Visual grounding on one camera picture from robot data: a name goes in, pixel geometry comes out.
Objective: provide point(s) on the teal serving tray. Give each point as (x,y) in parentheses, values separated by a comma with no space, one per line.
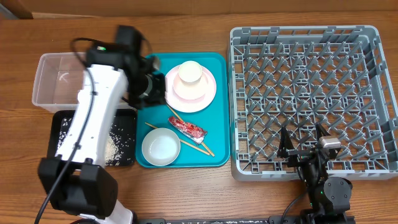
(214,118)

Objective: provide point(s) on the upper wooden chopstick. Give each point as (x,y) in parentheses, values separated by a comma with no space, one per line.
(178,117)

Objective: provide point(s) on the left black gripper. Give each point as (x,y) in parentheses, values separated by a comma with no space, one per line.
(157,96)

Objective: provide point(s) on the white bowl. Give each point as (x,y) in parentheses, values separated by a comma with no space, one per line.
(160,147)

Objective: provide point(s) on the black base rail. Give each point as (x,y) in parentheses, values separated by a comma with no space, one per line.
(276,219)

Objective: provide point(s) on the cardboard backdrop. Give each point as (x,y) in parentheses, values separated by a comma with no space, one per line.
(27,9)

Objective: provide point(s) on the white cup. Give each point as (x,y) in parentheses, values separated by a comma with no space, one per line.
(190,71)

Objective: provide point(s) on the white rice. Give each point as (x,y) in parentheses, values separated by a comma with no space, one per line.
(120,143)

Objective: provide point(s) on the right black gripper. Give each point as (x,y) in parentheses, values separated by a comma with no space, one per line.
(298,157)

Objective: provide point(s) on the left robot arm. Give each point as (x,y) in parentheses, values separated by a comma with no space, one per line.
(74,178)

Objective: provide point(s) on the clear plastic bin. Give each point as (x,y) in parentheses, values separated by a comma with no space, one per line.
(62,82)

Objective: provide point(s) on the grey dishwasher rack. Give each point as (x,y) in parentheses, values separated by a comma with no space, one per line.
(300,76)

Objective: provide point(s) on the black plastic tray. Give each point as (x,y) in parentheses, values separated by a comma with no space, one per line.
(61,122)

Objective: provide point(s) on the red foil wrapper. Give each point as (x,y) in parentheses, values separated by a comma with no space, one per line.
(190,130)

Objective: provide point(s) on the large white plate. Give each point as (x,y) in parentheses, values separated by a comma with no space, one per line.
(189,106)

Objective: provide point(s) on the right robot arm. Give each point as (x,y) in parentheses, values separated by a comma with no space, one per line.
(329,197)

